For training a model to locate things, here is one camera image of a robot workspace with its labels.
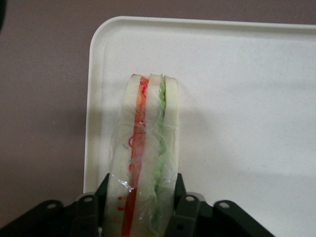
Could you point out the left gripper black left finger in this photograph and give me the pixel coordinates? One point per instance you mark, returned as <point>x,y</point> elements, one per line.
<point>81,217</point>

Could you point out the plastic-wrapped triangle sandwich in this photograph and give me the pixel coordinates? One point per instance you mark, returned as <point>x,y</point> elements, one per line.
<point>148,148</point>

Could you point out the pale rectangular serving tray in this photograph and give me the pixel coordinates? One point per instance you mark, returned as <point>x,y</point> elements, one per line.
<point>234,111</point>

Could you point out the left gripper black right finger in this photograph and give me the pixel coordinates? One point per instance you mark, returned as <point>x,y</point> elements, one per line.
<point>190,217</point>

